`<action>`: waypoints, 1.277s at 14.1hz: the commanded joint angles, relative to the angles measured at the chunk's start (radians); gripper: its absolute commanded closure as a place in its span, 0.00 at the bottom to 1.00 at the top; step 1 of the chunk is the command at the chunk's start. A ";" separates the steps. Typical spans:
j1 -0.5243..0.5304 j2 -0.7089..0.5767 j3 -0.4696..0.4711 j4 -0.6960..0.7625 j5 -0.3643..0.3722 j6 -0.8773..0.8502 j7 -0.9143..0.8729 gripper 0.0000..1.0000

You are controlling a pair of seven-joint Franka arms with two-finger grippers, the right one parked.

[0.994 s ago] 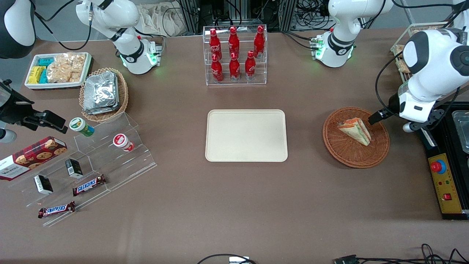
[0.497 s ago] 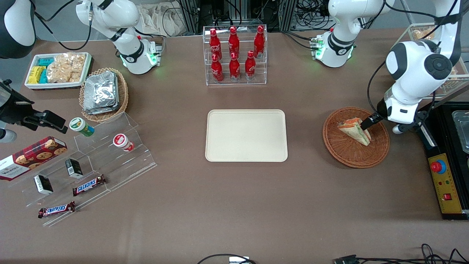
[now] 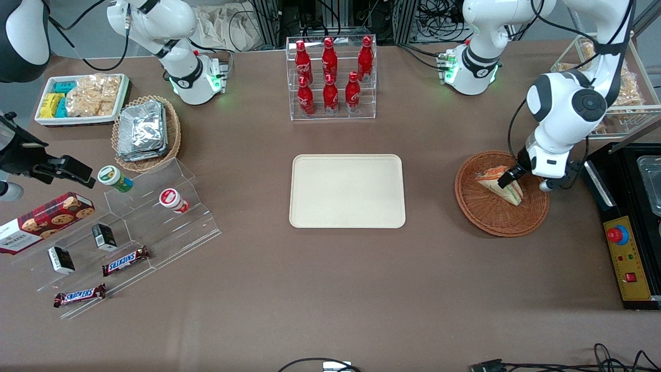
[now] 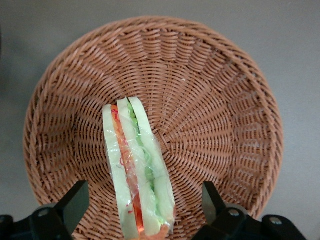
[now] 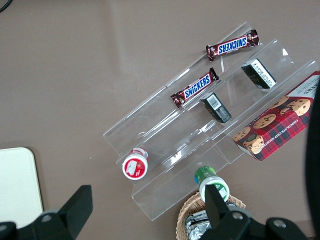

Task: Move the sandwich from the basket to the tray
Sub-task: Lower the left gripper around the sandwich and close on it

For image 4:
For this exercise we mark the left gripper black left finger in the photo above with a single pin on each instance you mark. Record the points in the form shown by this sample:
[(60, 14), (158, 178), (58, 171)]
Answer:
[(72, 205)]

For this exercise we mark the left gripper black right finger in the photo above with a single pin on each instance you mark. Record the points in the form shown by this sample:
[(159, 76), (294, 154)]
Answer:
[(215, 207)]

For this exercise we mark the triangle sandwich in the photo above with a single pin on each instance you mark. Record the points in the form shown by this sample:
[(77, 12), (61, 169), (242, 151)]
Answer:
[(130, 150)]

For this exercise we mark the round brown wicker basket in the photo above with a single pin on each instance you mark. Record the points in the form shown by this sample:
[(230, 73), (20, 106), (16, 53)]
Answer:
[(200, 112)]

